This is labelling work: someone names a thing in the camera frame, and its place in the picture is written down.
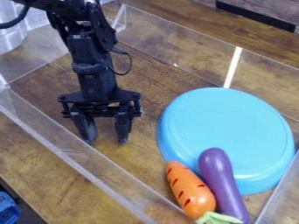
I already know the purple toy eggplant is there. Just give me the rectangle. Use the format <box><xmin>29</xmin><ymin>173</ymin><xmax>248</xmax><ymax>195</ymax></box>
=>
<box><xmin>200</xmin><ymin>148</ymin><xmax>250</xmax><ymax>224</ymax></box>

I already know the black cable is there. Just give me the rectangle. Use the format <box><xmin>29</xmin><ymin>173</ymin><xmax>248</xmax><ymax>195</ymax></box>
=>
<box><xmin>0</xmin><ymin>3</ymin><xmax>34</xmax><ymax>30</ymax></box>

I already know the orange toy carrot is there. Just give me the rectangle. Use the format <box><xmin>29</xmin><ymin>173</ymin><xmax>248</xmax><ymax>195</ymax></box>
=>
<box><xmin>166</xmin><ymin>161</ymin><xmax>244</xmax><ymax>224</ymax></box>

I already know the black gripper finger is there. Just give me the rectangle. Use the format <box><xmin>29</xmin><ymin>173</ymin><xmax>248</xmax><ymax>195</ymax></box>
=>
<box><xmin>71</xmin><ymin>112</ymin><xmax>98</xmax><ymax>145</ymax></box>
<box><xmin>115</xmin><ymin>112</ymin><xmax>133</xmax><ymax>144</ymax></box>

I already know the blue round plate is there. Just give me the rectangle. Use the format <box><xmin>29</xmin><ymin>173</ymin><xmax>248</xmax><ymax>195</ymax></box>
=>
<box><xmin>157</xmin><ymin>87</ymin><xmax>296</xmax><ymax>195</ymax></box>

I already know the white curtain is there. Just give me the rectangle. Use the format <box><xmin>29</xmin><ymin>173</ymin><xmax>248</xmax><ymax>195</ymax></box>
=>
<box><xmin>0</xmin><ymin>0</ymin><xmax>50</xmax><ymax>54</ymax></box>

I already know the dark baseboard strip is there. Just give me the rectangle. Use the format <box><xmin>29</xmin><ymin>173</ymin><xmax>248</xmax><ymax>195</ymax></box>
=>
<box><xmin>216</xmin><ymin>0</ymin><xmax>296</xmax><ymax>33</ymax></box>

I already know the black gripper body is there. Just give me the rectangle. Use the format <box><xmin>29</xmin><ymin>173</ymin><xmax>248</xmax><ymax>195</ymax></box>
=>
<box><xmin>59</xmin><ymin>87</ymin><xmax>142</xmax><ymax>119</ymax></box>

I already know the blue object at corner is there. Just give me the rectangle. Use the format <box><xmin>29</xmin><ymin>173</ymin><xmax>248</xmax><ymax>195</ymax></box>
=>
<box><xmin>0</xmin><ymin>192</ymin><xmax>22</xmax><ymax>224</ymax></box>

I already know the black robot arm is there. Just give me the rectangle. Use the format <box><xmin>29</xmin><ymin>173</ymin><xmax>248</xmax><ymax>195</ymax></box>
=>
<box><xmin>13</xmin><ymin>0</ymin><xmax>142</xmax><ymax>144</ymax></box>

